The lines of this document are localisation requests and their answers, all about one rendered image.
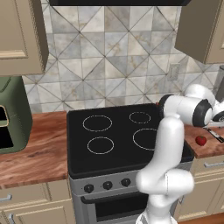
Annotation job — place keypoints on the grey countertop appliance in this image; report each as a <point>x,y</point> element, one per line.
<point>220,84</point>

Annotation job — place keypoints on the grey wall outlet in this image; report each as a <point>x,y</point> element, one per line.
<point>174,72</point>

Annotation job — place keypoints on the green toaster oven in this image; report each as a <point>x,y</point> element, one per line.
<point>17,116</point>

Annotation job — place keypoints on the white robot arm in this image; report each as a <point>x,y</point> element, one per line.
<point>170,145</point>

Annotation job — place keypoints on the beige wall cabinet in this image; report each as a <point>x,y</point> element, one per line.
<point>17,35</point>
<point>201,29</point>

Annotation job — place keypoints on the black stove with oven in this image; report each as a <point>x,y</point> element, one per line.
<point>116,157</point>

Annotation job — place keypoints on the beige drawer front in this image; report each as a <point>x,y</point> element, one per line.
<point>26,195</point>
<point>208,170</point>

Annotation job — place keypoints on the oven door with window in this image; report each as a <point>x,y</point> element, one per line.
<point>116,211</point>

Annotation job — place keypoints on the black range hood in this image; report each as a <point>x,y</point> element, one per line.
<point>116,2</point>

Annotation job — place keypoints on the black stove knob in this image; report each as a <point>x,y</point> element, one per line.
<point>125,182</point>
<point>88,188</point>
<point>107,185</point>

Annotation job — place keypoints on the red tomato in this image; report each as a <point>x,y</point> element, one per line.
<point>201,140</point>

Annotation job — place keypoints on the beige cabinet door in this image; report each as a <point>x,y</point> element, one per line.
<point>38,215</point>
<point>204,198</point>

